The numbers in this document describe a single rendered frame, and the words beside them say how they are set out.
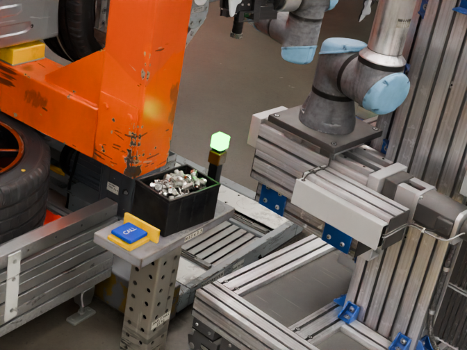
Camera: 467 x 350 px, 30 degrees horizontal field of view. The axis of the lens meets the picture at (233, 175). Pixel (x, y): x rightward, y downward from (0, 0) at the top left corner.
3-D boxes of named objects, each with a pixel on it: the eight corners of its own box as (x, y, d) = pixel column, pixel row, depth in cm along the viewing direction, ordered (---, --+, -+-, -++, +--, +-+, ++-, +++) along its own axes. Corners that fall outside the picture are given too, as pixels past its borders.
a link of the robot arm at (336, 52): (337, 77, 235) (349, 30, 229) (370, 97, 225) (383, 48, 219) (302, 80, 228) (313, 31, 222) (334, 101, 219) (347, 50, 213)
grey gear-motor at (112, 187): (69, 196, 322) (77, 109, 306) (156, 243, 303) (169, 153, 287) (32, 211, 308) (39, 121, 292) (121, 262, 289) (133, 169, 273)
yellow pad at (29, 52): (15, 44, 282) (17, 30, 280) (46, 58, 276) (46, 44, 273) (-18, 52, 271) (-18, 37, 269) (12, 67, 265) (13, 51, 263)
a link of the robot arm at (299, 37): (290, 48, 204) (300, 2, 199) (320, 65, 196) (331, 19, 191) (263, 49, 200) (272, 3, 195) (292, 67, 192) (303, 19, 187)
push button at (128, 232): (127, 228, 236) (128, 221, 235) (146, 239, 233) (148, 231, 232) (110, 237, 231) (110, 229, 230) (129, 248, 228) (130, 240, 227)
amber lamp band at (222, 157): (215, 158, 258) (217, 146, 256) (225, 163, 256) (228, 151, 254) (206, 162, 255) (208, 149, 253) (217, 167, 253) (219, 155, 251)
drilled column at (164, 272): (140, 335, 269) (158, 219, 251) (165, 351, 265) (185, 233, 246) (118, 349, 262) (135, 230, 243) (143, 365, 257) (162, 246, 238)
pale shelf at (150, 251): (189, 194, 267) (191, 185, 266) (234, 216, 260) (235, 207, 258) (92, 242, 234) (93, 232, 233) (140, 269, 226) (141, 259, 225)
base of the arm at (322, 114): (365, 127, 233) (374, 93, 229) (332, 139, 222) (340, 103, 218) (320, 106, 241) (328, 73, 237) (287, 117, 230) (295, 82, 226)
